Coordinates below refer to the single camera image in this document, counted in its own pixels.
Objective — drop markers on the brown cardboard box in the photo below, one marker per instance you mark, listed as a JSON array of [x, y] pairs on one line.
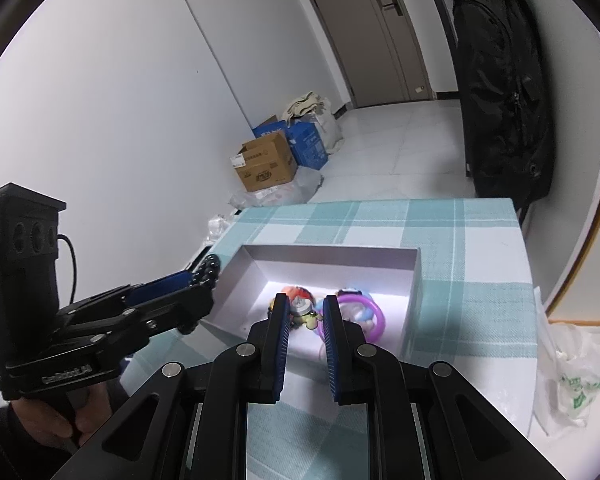
[[265, 162]]

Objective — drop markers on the beige cloth bag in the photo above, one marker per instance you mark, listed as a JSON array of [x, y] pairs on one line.
[[305, 105]]

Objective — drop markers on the grey cardboard box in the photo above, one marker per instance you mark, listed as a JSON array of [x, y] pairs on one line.
[[330, 265]]

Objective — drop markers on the checked teal tablecloth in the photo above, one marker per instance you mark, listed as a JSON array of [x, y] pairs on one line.
[[480, 270]]

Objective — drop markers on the clear plastic wrap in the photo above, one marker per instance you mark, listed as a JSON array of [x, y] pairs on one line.
[[285, 192]]

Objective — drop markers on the black hanging bag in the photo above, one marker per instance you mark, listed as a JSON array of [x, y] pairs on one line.
[[505, 85]]

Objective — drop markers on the blue cardboard box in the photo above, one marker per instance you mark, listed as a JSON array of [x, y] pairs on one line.
[[307, 145]]

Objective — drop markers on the white plastic bag green print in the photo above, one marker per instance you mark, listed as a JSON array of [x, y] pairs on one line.
[[565, 360]]

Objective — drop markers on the person's left hand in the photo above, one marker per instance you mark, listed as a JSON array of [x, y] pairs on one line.
[[100, 410]]

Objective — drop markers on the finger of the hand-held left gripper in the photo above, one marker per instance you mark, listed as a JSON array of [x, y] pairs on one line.
[[180, 307], [160, 285]]

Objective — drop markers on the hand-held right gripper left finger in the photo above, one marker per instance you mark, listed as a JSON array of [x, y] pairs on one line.
[[280, 345]]

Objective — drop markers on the brown door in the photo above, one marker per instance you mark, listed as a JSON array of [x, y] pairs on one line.
[[360, 35]]

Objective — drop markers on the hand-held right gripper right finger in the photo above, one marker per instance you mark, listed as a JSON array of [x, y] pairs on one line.
[[332, 350]]

